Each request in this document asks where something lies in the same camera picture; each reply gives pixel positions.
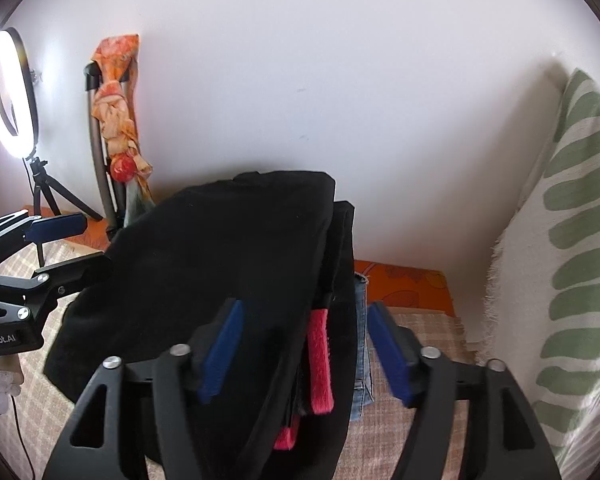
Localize black pants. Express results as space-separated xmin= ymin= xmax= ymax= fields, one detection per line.
xmin=42 ymin=170 xmax=338 ymax=466

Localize blue jeans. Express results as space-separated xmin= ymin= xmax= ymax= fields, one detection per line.
xmin=350 ymin=270 xmax=376 ymax=423

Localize grey metal chair frame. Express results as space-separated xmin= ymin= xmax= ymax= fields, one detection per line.
xmin=82 ymin=60 xmax=131 ymax=241

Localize orange patterned scarf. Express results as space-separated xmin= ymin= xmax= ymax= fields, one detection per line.
xmin=91 ymin=34 xmax=156 ymax=226

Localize green striped white pillow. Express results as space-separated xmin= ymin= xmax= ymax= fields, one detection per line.
xmin=482 ymin=67 xmax=600 ymax=471

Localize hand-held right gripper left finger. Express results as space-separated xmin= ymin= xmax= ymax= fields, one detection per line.
xmin=42 ymin=298 xmax=246 ymax=480

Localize black tripod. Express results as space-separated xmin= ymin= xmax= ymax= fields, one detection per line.
xmin=27 ymin=156 xmax=105 ymax=268

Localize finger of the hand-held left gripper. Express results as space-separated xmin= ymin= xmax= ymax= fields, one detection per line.
xmin=0 ymin=252 xmax=116 ymax=323
xmin=0 ymin=212 xmax=88 ymax=266

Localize dark folded cloth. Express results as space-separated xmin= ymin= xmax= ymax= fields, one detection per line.
xmin=260 ymin=200 xmax=358 ymax=480

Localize red fuzzy cloth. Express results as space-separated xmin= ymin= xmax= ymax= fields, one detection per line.
xmin=305 ymin=307 xmax=335 ymax=415
xmin=272 ymin=415 xmax=301 ymax=451

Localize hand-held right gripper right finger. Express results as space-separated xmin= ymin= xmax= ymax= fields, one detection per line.
xmin=367 ymin=301 xmax=563 ymax=480

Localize beige plaid blanket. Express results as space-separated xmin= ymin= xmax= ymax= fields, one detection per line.
xmin=0 ymin=237 xmax=476 ymax=480

